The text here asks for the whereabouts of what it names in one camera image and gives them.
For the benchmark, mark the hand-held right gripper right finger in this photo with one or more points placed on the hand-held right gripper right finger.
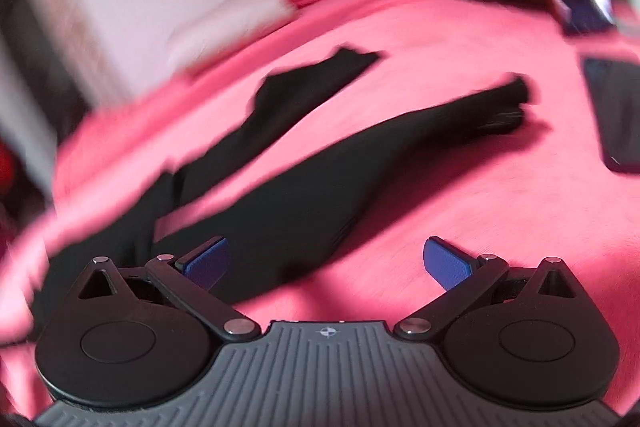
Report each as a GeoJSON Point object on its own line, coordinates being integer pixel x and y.
{"type": "Point", "coordinates": [443, 265]}

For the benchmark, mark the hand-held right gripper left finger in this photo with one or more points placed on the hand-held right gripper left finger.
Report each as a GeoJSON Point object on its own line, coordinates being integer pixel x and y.
{"type": "Point", "coordinates": [209, 263]}

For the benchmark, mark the black pants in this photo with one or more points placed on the black pants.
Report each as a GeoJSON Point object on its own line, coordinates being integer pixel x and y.
{"type": "Point", "coordinates": [280, 187]}

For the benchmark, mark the pink blanket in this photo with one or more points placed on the pink blanket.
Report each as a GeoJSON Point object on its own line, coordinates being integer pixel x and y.
{"type": "Point", "coordinates": [450, 157]}

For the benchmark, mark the black smartphone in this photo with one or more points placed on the black smartphone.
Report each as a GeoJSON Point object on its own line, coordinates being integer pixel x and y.
{"type": "Point", "coordinates": [613, 112]}

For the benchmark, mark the white pillow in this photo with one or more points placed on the white pillow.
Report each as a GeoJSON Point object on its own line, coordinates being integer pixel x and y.
{"type": "Point", "coordinates": [230, 27]}

